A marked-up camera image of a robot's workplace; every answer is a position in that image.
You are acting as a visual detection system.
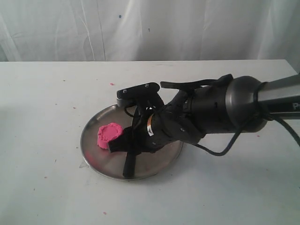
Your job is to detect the pink play dough lump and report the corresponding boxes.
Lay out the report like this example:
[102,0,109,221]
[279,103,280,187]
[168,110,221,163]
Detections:
[97,122,123,150]

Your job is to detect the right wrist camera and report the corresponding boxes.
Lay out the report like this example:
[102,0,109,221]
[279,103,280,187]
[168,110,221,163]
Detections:
[116,82,160,107]

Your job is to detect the round steel plate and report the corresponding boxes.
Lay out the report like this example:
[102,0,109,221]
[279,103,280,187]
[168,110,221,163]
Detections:
[80,105,183,180]

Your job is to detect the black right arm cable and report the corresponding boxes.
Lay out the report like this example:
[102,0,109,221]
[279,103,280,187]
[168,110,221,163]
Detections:
[194,82,300,157]

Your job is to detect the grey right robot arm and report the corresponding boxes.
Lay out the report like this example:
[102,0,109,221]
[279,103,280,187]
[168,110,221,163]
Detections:
[108,74,300,178]

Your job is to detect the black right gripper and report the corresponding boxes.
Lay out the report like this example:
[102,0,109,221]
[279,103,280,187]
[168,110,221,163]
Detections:
[108,93,204,178]

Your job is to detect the white backdrop curtain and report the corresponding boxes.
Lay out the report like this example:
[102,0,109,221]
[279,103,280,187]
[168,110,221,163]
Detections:
[0,0,300,63]

